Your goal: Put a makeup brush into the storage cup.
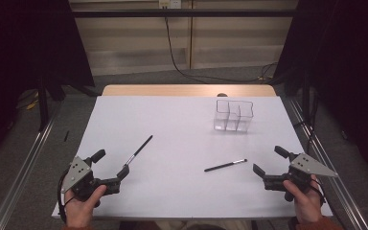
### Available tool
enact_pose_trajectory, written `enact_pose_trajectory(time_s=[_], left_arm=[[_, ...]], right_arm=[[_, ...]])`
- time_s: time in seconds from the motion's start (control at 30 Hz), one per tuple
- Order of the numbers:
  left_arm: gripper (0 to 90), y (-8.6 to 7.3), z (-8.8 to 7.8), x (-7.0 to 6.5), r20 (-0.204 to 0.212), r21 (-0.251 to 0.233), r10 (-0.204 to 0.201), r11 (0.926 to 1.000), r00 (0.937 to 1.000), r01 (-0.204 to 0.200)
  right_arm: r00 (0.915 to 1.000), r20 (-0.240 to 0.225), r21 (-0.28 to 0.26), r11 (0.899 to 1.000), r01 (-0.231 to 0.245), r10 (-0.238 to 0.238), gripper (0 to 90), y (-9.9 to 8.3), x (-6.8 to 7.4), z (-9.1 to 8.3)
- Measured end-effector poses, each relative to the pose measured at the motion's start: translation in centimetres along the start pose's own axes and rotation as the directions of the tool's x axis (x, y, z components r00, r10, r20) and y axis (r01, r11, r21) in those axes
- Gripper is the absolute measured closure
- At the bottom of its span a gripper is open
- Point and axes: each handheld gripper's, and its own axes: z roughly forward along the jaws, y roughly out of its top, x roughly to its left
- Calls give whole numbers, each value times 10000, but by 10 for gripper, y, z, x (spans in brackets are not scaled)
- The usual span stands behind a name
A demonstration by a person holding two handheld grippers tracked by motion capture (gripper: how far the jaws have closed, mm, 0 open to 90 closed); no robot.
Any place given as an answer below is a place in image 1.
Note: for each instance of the white wall socket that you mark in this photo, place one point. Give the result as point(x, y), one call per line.
point(170, 3)

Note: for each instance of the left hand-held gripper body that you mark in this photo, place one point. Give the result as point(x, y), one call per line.
point(76, 174)

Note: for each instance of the person's right hand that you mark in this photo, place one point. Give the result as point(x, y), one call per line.
point(308, 206)

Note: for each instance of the black metal stand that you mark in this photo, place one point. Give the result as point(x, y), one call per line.
point(42, 105)
point(306, 102)

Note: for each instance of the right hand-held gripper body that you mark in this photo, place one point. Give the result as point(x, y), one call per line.
point(306, 166)

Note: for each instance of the person's left hand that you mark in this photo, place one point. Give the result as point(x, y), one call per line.
point(80, 212)

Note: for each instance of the metal floor rail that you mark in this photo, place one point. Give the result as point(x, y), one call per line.
point(22, 172)
point(338, 191)

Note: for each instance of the clear plastic organizer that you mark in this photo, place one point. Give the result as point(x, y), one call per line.
point(233, 116)

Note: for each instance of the wooden table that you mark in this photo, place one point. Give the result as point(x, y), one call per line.
point(172, 90)

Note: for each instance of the white table board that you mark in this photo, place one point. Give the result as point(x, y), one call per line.
point(172, 191)

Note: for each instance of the black curtain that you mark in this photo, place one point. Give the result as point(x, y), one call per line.
point(348, 64)
point(19, 48)

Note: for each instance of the black horizontal bar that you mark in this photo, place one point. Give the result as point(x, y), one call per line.
point(179, 13)

